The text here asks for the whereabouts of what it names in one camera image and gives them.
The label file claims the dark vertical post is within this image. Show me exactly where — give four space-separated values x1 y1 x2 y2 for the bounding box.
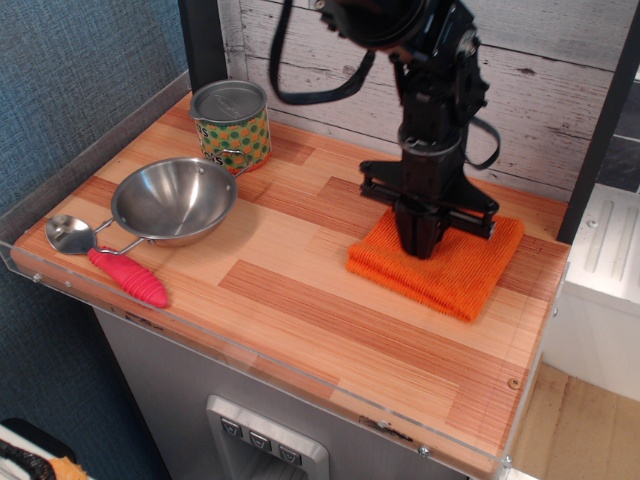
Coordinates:
178 0 228 93
556 2 639 245

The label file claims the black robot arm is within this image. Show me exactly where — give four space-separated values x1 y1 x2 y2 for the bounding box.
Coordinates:
317 1 499 259

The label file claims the green orange patterned tin can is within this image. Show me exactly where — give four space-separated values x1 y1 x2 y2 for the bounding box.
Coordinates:
190 80 272 173

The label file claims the steel kadai with handles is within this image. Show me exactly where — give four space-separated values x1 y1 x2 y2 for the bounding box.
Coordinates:
97 157 252 256

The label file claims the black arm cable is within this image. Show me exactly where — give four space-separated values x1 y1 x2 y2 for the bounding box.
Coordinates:
268 0 502 170

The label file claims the clear acrylic table guard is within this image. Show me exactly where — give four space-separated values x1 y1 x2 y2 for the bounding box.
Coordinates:
6 77 568 479

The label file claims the black white device bottom left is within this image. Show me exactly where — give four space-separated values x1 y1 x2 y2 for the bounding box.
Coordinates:
1 418 77 479

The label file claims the grey toy fridge cabinet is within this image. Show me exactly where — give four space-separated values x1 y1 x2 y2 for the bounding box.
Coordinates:
96 310 462 479

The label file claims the orange cloth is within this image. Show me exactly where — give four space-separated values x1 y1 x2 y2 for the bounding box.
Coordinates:
346 210 525 322

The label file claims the silver dispenser button panel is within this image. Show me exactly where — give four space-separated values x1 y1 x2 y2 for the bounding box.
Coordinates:
206 395 331 479

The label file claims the dark vertical post left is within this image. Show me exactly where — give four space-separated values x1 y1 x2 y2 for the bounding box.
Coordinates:
178 0 228 93

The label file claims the white toy sink unit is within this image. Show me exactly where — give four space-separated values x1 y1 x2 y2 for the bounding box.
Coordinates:
543 184 639 401

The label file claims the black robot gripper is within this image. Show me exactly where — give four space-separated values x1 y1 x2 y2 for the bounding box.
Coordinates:
360 145 499 259

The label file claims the dark vertical post right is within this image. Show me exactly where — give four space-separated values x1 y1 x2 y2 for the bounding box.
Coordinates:
556 2 639 245

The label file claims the spoon with red handle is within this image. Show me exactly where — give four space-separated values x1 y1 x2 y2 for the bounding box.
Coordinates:
45 214 169 308

